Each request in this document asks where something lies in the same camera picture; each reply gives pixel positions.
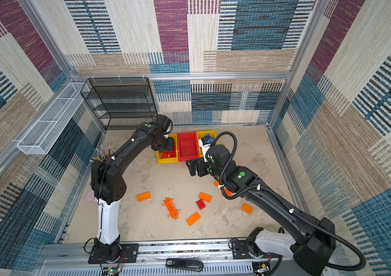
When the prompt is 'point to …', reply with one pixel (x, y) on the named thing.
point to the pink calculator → (90, 196)
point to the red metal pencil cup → (106, 156)
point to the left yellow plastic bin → (161, 160)
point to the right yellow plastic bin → (200, 134)
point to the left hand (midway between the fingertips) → (170, 147)
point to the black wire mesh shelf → (122, 102)
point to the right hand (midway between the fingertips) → (199, 161)
